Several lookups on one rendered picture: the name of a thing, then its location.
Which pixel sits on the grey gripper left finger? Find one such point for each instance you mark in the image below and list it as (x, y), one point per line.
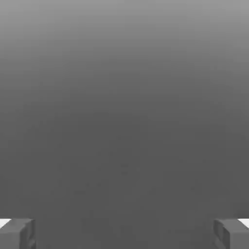
(15, 233)

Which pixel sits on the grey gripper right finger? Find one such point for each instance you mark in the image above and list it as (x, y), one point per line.
(233, 233)

